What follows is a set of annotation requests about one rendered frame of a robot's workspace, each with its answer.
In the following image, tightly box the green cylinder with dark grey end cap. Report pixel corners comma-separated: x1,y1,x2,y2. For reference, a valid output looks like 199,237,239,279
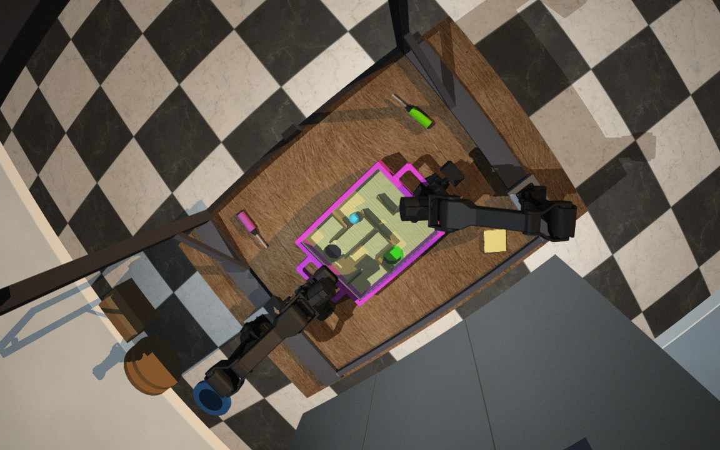
395,97,433,129

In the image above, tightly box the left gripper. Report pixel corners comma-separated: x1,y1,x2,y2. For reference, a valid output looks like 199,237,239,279
413,161,464,198

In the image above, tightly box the pink-handled screwdriver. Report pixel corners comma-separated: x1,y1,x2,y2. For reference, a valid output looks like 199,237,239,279
237,210,264,244

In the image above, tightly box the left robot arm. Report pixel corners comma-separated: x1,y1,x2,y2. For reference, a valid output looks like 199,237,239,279
399,183,577,242

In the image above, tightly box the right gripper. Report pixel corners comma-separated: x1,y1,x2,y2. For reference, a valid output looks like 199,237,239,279
282,265,338,305

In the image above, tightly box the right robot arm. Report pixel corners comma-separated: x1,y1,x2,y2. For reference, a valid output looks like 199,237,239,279
204,278,336,398

